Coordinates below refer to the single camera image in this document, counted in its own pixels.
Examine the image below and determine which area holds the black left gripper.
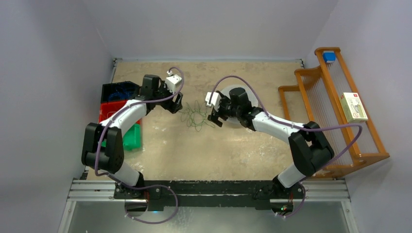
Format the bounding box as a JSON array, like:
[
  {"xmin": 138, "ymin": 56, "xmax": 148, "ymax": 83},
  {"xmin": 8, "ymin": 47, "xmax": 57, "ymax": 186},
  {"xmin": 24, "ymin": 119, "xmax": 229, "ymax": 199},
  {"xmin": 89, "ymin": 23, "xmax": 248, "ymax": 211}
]
[{"xmin": 153, "ymin": 81, "xmax": 182, "ymax": 113}]

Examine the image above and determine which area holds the white cardboard box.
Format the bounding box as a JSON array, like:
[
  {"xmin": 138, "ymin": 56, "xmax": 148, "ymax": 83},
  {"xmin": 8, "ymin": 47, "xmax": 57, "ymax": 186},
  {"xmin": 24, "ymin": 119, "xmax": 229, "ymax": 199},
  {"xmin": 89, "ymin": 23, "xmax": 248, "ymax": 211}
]
[{"xmin": 340, "ymin": 92, "xmax": 368, "ymax": 123}]

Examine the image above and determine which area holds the white perforated spool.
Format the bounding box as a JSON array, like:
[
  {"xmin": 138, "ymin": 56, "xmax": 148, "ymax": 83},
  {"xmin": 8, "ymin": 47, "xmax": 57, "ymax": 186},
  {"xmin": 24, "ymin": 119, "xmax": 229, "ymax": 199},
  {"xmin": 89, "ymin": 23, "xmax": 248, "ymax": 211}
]
[{"xmin": 221, "ymin": 84, "xmax": 259, "ymax": 128}]

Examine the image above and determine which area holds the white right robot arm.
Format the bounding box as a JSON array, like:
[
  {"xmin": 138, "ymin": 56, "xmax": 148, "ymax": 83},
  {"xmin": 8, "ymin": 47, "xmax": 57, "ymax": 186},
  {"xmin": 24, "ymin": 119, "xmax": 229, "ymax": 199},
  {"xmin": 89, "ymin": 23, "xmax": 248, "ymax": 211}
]
[{"xmin": 205, "ymin": 87, "xmax": 335, "ymax": 198}]

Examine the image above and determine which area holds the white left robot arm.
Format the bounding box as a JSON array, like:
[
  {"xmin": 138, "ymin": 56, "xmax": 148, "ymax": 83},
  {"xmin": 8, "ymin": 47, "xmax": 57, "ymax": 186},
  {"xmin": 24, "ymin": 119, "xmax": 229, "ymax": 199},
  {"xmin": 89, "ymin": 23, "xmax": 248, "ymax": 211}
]
[{"xmin": 81, "ymin": 71, "xmax": 185, "ymax": 199}]

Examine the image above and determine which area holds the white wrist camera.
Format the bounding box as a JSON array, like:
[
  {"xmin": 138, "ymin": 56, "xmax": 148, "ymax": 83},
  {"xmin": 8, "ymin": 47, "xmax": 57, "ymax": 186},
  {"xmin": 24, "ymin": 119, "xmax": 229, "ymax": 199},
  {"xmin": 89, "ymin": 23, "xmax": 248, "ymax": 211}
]
[
  {"xmin": 165, "ymin": 71, "xmax": 182, "ymax": 94},
  {"xmin": 205, "ymin": 92, "xmax": 221, "ymax": 111}
]

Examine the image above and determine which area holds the green bin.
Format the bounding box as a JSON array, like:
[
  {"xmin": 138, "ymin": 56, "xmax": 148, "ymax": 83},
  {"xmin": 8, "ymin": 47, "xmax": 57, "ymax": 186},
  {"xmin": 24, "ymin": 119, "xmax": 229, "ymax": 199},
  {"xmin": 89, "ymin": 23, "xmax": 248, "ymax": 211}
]
[{"xmin": 101, "ymin": 123, "xmax": 142, "ymax": 151}]

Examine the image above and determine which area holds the green cable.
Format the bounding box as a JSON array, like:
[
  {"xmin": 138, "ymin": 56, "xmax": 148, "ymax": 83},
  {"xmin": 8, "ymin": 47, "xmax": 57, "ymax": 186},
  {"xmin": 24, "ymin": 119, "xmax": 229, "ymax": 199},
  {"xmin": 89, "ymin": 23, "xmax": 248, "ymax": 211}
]
[{"xmin": 179, "ymin": 100, "xmax": 216, "ymax": 133}]

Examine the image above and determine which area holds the blue block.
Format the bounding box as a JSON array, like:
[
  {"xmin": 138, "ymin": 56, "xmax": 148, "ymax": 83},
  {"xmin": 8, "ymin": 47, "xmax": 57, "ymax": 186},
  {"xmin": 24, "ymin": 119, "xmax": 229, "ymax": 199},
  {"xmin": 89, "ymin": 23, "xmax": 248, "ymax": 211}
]
[{"xmin": 322, "ymin": 51, "xmax": 336, "ymax": 63}]

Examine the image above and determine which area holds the red bin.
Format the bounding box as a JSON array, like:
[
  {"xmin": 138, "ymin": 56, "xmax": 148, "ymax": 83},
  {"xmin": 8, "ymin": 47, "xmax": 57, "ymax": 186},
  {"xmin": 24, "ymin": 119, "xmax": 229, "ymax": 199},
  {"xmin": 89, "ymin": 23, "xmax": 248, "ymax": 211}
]
[{"xmin": 98, "ymin": 100, "xmax": 127, "ymax": 123}]

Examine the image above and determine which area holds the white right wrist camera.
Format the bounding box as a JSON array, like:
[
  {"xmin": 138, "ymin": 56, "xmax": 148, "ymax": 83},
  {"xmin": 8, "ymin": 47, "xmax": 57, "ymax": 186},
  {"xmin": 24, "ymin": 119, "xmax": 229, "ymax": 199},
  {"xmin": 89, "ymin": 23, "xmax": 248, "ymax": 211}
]
[{"xmin": 205, "ymin": 92, "xmax": 221, "ymax": 111}]

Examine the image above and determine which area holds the wooden rack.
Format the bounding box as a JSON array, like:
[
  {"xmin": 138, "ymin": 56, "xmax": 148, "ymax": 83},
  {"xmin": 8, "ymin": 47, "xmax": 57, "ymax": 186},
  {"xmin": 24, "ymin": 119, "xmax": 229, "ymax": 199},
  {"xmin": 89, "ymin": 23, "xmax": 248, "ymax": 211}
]
[{"xmin": 278, "ymin": 47, "xmax": 390, "ymax": 178}]

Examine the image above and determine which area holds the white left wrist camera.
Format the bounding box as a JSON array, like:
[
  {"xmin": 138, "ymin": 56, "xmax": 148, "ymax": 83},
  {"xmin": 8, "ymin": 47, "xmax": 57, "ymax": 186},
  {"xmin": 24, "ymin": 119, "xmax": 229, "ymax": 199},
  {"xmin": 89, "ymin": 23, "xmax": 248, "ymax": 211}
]
[{"xmin": 165, "ymin": 71, "xmax": 182, "ymax": 94}]

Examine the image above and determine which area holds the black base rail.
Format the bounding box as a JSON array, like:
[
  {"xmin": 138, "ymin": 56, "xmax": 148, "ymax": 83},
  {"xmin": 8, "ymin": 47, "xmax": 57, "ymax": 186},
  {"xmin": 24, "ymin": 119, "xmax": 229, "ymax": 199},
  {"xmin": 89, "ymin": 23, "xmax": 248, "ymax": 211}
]
[{"xmin": 114, "ymin": 180, "xmax": 304, "ymax": 212}]

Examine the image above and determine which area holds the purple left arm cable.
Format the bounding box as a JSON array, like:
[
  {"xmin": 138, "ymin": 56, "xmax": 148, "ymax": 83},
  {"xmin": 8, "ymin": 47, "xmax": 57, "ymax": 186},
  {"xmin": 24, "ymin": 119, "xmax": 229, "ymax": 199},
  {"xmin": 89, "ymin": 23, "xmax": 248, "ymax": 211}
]
[{"xmin": 94, "ymin": 67, "xmax": 185, "ymax": 225}]

